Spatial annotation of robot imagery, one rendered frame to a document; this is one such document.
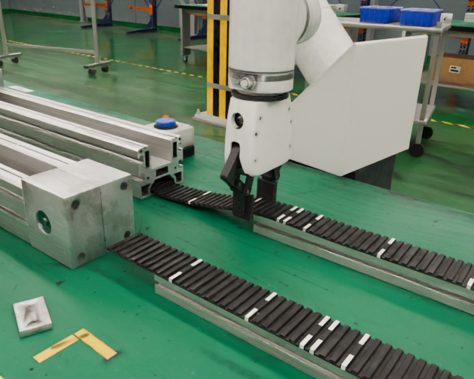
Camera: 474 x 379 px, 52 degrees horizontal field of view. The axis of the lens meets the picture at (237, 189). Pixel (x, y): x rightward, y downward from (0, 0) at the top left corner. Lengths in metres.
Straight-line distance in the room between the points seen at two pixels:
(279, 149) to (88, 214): 0.26
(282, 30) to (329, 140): 0.36
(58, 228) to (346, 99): 0.52
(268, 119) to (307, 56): 0.42
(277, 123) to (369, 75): 0.31
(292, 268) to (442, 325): 0.18
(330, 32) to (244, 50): 0.45
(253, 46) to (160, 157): 0.32
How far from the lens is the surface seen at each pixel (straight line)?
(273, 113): 0.63
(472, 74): 5.39
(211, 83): 4.13
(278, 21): 0.59
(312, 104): 0.92
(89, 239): 0.62
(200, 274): 0.53
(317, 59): 1.01
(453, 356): 0.53
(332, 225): 0.65
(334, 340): 0.46
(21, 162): 0.80
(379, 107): 0.96
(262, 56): 0.59
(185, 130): 0.95
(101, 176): 0.63
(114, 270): 0.61
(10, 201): 0.69
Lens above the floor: 1.11
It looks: 23 degrees down
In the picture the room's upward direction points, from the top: 2 degrees clockwise
